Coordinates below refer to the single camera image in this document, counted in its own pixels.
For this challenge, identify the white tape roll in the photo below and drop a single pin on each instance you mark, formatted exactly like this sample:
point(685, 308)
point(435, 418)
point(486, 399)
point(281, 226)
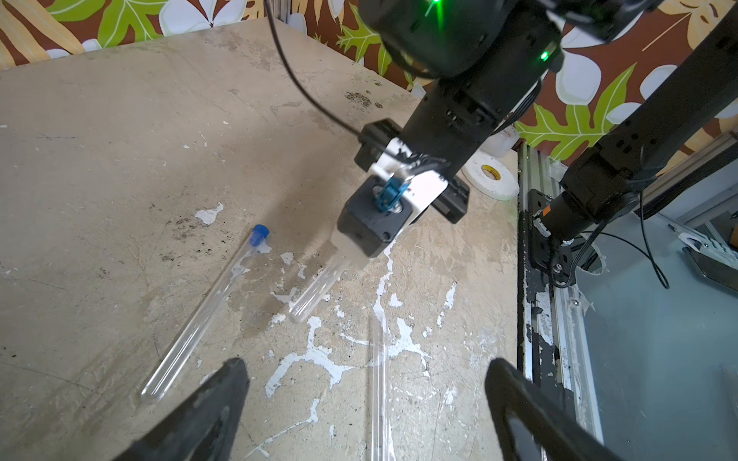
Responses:
point(491, 177)

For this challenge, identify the clear tape roll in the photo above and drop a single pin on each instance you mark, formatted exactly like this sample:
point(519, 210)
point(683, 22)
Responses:
point(500, 144)

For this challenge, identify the blue stopper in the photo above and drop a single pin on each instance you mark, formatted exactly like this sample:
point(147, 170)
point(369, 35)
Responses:
point(258, 235)

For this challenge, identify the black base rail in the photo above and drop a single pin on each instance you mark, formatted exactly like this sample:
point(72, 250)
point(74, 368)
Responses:
point(552, 344)

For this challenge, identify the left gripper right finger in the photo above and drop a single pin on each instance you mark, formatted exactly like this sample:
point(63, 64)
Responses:
point(529, 426)

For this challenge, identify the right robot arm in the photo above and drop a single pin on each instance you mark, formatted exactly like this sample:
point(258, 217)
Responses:
point(640, 86)

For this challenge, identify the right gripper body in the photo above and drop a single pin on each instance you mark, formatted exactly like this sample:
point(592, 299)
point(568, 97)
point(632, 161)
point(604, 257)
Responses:
point(452, 203)

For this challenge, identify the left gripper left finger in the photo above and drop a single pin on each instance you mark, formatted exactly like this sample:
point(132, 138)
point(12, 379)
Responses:
point(204, 426)

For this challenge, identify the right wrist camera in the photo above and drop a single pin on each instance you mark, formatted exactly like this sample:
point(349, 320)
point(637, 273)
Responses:
point(400, 185)

